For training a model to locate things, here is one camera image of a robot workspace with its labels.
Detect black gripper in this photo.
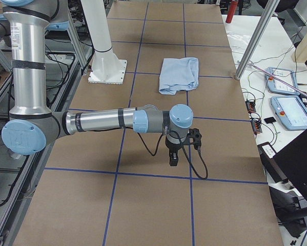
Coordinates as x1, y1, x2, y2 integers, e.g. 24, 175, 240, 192
165, 137, 190, 167

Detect light blue button-up shirt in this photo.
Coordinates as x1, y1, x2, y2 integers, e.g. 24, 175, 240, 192
159, 57, 199, 95

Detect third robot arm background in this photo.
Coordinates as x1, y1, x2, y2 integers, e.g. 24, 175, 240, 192
0, 14, 11, 48

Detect small black pad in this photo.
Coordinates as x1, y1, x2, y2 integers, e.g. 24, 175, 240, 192
264, 117, 276, 124

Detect metal reacher grabber stick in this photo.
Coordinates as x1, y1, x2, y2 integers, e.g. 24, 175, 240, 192
249, 63, 307, 99

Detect upper blue teach pendant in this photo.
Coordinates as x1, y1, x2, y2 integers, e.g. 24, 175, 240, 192
265, 67, 299, 95

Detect blue teach pendant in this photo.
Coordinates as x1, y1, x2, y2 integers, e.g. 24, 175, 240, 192
270, 95, 307, 131
265, 67, 299, 95

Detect black laptop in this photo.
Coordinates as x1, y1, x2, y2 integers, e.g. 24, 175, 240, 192
258, 129, 307, 200

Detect lower blue teach pendant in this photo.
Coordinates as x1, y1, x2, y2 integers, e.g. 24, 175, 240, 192
270, 95, 307, 131

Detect clear plastic bag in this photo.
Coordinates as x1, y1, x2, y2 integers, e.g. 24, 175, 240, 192
226, 31, 251, 52

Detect red cylinder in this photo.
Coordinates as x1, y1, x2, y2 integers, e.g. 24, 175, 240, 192
226, 0, 238, 24

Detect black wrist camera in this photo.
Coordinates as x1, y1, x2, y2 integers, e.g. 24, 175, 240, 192
189, 128, 202, 152

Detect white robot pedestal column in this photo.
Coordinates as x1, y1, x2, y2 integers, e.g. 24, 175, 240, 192
81, 0, 127, 85

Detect aluminium frame post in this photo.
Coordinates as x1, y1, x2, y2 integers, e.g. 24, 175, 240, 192
234, 0, 280, 80

